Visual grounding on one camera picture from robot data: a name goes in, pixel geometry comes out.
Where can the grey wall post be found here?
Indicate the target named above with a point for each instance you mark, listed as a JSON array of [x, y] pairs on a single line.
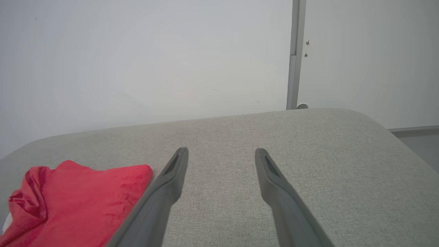
[[295, 51]]

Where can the red and white baseball jersey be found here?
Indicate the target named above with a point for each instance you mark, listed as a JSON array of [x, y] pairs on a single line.
[[75, 206]]

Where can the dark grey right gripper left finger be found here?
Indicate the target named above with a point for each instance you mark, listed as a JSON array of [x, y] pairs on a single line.
[[157, 202]]

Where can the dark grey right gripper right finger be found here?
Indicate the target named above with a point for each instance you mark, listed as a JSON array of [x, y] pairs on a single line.
[[284, 206]]

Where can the round grey post foot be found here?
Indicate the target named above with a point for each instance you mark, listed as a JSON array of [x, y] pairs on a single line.
[[302, 106]]

